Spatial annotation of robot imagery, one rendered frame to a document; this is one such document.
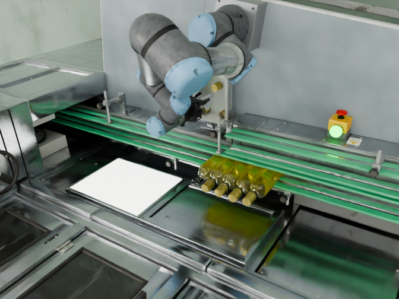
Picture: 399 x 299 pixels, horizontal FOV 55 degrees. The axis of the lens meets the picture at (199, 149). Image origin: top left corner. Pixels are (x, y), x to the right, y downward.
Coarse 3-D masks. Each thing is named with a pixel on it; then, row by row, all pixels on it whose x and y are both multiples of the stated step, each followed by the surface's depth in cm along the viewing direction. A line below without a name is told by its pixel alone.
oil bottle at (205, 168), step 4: (216, 156) 161; (220, 156) 160; (208, 160) 158; (212, 160) 158; (216, 160) 158; (220, 160) 158; (204, 164) 155; (208, 164) 155; (212, 164) 155; (216, 164) 155; (200, 168) 153; (204, 168) 152; (208, 168) 152; (212, 168) 152; (200, 172) 152; (204, 172) 151; (208, 172) 151; (208, 176) 152; (204, 180) 153
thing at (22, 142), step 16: (0, 96) 179; (0, 112) 163; (16, 112) 170; (0, 128) 165; (16, 128) 171; (32, 128) 178; (0, 144) 167; (16, 144) 173; (32, 144) 180; (32, 160) 182; (32, 176) 184
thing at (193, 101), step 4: (192, 100) 152; (196, 100) 152; (192, 104) 149; (196, 104) 150; (192, 108) 150; (196, 108) 151; (188, 112) 151; (192, 112) 151; (196, 112) 152; (200, 112) 155; (188, 116) 151; (192, 116) 152; (196, 116) 152; (200, 116) 155; (184, 120) 147; (188, 120) 153; (192, 120) 153; (196, 120) 153; (180, 124) 149; (184, 124) 150
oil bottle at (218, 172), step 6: (222, 162) 156; (228, 162) 156; (234, 162) 156; (216, 168) 151; (222, 168) 151; (228, 168) 152; (210, 174) 150; (216, 174) 148; (222, 174) 148; (222, 180) 149
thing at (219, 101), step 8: (216, 80) 168; (224, 80) 157; (208, 88) 172; (224, 88) 159; (200, 96) 173; (216, 96) 172; (224, 96) 169; (216, 104) 174; (224, 104) 171; (208, 112) 177; (216, 112) 176; (208, 120) 171; (216, 120) 169
